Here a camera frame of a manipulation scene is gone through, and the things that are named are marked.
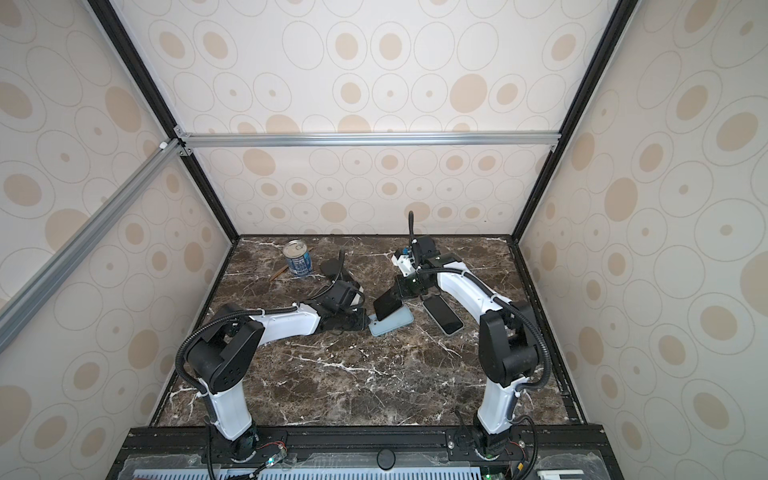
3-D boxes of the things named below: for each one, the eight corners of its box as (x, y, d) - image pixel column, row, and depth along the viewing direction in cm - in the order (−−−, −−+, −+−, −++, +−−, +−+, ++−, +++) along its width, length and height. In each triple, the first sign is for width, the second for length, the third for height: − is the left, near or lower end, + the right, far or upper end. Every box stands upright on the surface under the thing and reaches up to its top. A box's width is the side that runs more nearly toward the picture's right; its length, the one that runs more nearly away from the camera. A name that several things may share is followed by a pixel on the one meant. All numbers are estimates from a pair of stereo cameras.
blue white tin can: (289, 277, 110) (280, 258, 101) (294, 259, 115) (286, 239, 106) (310, 277, 110) (303, 258, 101) (314, 259, 115) (308, 239, 106)
